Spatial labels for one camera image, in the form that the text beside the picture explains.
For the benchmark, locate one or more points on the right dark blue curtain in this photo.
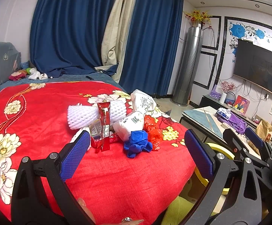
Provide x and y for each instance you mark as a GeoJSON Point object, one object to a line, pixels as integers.
{"type": "Point", "coordinates": [151, 46]}

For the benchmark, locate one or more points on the left hand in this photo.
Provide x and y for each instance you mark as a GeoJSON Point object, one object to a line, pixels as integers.
{"type": "Point", "coordinates": [88, 212]}

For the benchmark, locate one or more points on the red snack wrapper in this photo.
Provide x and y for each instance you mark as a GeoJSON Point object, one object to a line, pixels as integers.
{"type": "Point", "coordinates": [104, 126]}

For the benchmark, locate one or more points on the red floral blanket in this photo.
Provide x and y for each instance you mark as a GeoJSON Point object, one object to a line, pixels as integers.
{"type": "Point", "coordinates": [53, 171]}

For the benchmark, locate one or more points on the white foam fruit net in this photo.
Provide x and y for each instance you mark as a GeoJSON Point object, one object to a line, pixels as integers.
{"type": "Point", "coordinates": [80, 116]}

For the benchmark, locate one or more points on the green sleeve left forearm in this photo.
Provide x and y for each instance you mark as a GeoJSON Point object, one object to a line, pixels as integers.
{"type": "Point", "coordinates": [177, 210]}

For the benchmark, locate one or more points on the tissue pack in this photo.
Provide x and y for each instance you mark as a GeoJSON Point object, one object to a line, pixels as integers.
{"type": "Point", "coordinates": [224, 113]}

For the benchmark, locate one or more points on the pile of toys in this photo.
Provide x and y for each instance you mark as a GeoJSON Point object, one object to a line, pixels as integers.
{"type": "Point", "coordinates": [26, 70]}

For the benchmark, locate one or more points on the black tv cabinet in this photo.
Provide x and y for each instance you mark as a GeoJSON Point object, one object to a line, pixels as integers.
{"type": "Point", "coordinates": [207, 100]}

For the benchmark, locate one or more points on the red plastic bag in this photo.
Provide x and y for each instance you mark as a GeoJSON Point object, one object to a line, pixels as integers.
{"type": "Point", "coordinates": [155, 135]}

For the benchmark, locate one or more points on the white vase red flowers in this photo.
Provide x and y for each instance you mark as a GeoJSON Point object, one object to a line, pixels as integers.
{"type": "Point", "coordinates": [226, 87]}

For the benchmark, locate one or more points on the white printed plastic bag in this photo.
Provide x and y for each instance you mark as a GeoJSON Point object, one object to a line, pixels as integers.
{"type": "Point", "coordinates": [142, 102]}

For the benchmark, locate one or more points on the silver tower air conditioner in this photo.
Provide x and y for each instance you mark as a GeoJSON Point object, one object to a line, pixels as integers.
{"type": "Point", "coordinates": [189, 65]}

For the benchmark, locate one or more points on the dark blue curtain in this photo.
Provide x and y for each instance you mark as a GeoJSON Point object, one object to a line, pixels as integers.
{"type": "Point", "coordinates": [66, 35]}
{"type": "Point", "coordinates": [151, 46]}

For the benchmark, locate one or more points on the black curved television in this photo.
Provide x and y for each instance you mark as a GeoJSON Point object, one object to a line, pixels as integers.
{"type": "Point", "coordinates": [254, 63]}

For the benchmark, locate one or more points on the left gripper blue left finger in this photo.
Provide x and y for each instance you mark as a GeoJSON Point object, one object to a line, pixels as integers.
{"type": "Point", "coordinates": [72, 155]}

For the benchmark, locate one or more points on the brown paper bag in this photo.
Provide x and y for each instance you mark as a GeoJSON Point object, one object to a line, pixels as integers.
{"type": "Point", "coordinates": [264, 130]}

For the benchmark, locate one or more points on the colourful painting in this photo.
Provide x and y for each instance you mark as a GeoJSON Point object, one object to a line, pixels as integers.
{"type": "Point", "coordinates": [241, 104]}

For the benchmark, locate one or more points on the blue sofa cover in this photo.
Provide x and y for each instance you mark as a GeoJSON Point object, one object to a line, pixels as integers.
{"type": "Point", "coordinates": [96, 76]}

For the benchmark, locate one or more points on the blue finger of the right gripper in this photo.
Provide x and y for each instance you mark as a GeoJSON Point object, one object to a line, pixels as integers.
{"type": "Point", "coordinates": [234, 143]}
{"type": "Point", "coordinates": [254, 138]}

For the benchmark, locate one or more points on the left dark blue curtain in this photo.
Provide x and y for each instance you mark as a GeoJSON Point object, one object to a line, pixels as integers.
{"type": "Point", "coordinates": [66, 35]}

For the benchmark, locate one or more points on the yellow artificial flowers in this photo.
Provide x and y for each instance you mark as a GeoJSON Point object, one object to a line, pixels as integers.
{"type": "Point", "coordinates": [197, 18]}

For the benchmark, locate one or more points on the yellow rimmed trash bin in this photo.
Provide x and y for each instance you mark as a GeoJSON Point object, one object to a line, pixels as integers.
{"type": "Point", "coordinates": [208, 192]}

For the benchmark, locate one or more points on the blue plastic bag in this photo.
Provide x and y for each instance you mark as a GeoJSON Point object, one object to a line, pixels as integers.
{"type": "Point", "coordinates": [137, 143]}

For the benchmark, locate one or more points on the white crumpled plastic bag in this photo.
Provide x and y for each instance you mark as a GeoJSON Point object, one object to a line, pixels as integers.
{"type": "Point", "coordinates": [134, 121]}

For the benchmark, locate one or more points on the coffee table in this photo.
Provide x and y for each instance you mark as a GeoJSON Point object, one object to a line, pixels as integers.
{"type": "Point", "coordinates": [209, 129]}

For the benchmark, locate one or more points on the purple tissue box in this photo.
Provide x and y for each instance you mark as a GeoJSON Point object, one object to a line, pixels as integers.
{"type": "Point", "coordinates": [214, 93]}

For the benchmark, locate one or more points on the beige curtain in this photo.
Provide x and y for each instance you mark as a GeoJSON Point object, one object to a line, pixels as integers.
{"type": "Point", "coordinates": [113, 46]}

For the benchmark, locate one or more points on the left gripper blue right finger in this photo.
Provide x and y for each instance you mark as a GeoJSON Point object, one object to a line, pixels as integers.
{"type": "Point", "coordinates": [201, 153]}

